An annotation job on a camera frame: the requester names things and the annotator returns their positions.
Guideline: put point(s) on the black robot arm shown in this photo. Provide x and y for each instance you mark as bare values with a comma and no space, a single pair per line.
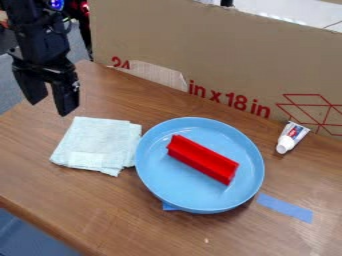
26,11

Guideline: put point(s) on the blue tape strip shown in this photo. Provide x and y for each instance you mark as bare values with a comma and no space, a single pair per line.
285,208

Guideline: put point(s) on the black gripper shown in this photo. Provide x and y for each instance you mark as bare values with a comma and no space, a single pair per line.
41,62

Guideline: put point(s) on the red plastic block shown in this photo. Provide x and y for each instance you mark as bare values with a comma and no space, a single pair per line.
209,162

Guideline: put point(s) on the blue plate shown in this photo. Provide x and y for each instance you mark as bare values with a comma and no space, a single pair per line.
181,185

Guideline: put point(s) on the light blue folded cloth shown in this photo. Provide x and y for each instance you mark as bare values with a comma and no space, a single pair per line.
98,145

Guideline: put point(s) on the blue tape under plate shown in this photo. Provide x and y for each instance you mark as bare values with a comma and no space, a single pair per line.
169,207

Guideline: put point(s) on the white toothpaste tube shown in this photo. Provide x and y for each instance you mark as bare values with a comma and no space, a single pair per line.
293,133

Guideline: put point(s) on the black computer with lights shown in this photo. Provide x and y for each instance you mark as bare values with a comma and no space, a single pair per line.
67,10

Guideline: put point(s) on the cardboard box wall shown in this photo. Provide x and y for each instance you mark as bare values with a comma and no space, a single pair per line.
269,67

